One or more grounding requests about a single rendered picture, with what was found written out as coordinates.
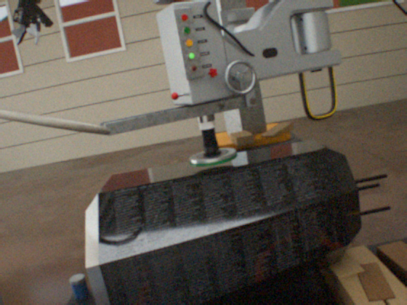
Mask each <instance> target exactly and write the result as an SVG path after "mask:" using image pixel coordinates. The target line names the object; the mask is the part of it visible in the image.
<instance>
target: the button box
mask: <svg viewBox="0 0 407 305"><path fill-rule="evenodd" d="M171 12H172V19H173V23H174V29H175V33H176V40H177V46H178V51H179V55H180V61H181V65H182V72H183V76H184V79H185V81H186V80H190V79H194V78H200V77H204V72H203V68H202V64H201V56H200V52H199V48H198V42H197V37H196V31H195V23H194V19H193V12H192V8H191V7H183V8H177V9H172V10H171ZM181 14H186V15H188V17H189V19H188V21H187V22H186V23H184V22H182V21H181V20H180V15H181ZM184 26H189V27H190V29H191V33H190V34H189V35H185V34H184V33H183V32H182V29H183V27H184ZM189 38H190V39H192V40H193V46H192V47H191V48H189V47H187V46H186V45H185V41H186V40H187V39H189ZM189 52H194V53H195V55H196V57H195V59H194V60H189V59H188V53H189ZM192 64H195V65H197V67H198V70H197V71H196V72H195V73H192V71H191V70H190V66H191V65H192Z"/></svg>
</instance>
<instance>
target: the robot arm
mask: <svg viewBox="0 0 407 305"><path fill-rule="evenodd" d="M41 1H43V0H19V2H18V5H17V9H16V10H15V13H17V17H16V19H15V13H14V16H13V20H12V21H13V22H16V23H17V24H18V23H19V24H20V26H19V28H18V29H13V30H12V34H13V35H14V36H15V37H18V39H17V45H19V44H20V43H22V42H23V39H24V38H25V34H26V33H27V32H28V33H30V34H31V35H32V36H35V38H34V42H35V45H37V43H38V42H39V38H40V32H41V23H42V24H43V25H44V27H46V28H51V27H52V25H53V24H54V23H53V22H52V20H51V19H50V18H49V17H48V16H47V15H46V14H45V12H44V11H43V10H42V9H41V8H40V6H39V5H38V4H40V3H41Z"/></svg>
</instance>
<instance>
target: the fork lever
mask: <svg viewBox="0 0 407 305"><path fill-rule="evenodd" d="M249 101H250V104H252V105H255V104H256V103H257V99H256V98H254V97H252V98H251V99H250V100H249ZM245 107H247V106H246V98H245V96H243V95H238V96H234V97H227V98H223V99H218V100H215V101H214V102H211V103H207V104H203V105H196V106H191V105H187V106H182V107H176V108H172V109H168V110H161V111H157V112H153V113H146V114H142V115H136V116H132V117H127V118H119V119H116V120H112V121H104V122H100V123H99V125H100V126H105V127H108V128H109V129H110V133H109V135H106V136H107V137H109V136H112V135H116V134H122V133H126V132H129V131H136V130H139V129H146V128H149V127H153V126H160V125H163V124H166V123H173V122H177V121H183V120H187V119H190V118H197V117H201V116H204V115H211V114H215V113H221V112H224V111H228V110H238V109H241V108H245Z"/></svg>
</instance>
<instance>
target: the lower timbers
mask: <svg viewBox="0 0 407 305"><path fill-rule="evenodd" d="M354 247H357V245H356V244H354V243H353V244H352V245H351V246H350V247H349V248H354ZM376 249H377V254H376V255H377V258H378V259H379V260H380V261H381V262H382V263H383V264H384V265H385V266H386V267H387V268H388V269H390V270H391V271H392V272H393V273H395V274H396V275H397V276H398V277H399V278H400V279H401V280H402V281H404V282H405V283H406V284H407V244H405V243H404V242H403V241H401V240H400V241H397V242H394V243H389V244H386V245H381V246H378V247H376ZM320 272H321V274H322V275H323V278H324V280H325V281H326V283H327V285H328V287H329V289H330V291H331V292H332V295H333V297H334V298H335V299H336V303H337V304H338V305H345V304H344V302H343V300H342V298H341V296H339V293H338V291H337V290H336V288H335V286H334V285H333V283H332V282H331V280H330V278H329V276H328V275H327V274H326V268H324V269H321V270H320Z"/></svg>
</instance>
